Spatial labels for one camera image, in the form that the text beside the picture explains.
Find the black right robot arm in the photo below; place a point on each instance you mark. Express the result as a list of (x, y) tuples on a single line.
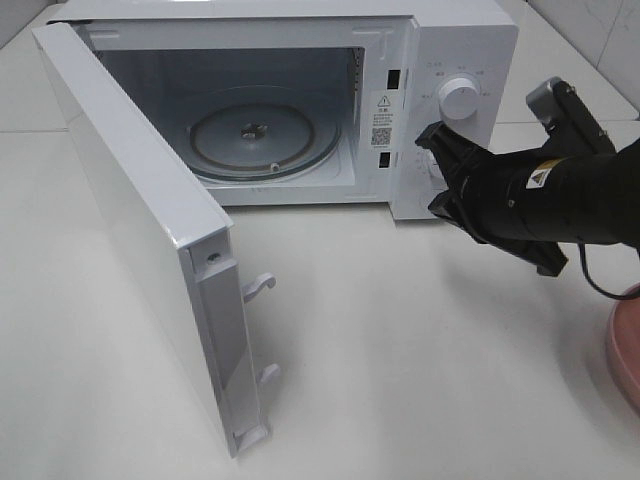
[(526, 203)]

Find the pink round plate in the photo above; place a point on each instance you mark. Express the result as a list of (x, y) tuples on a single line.
[(622, 349)]

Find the white microwave oven body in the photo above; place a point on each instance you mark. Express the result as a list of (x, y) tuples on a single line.
[(379, 63)]

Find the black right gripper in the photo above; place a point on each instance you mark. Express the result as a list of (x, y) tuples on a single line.
[(481, 199)]

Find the glass microwave turntable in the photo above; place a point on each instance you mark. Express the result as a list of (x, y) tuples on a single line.
[(261, 133)]

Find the white microwave door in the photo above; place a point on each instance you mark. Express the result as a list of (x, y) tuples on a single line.
[(169, 231)]

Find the upper white dial knob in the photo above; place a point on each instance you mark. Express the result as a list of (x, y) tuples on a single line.
[(458, 96)]

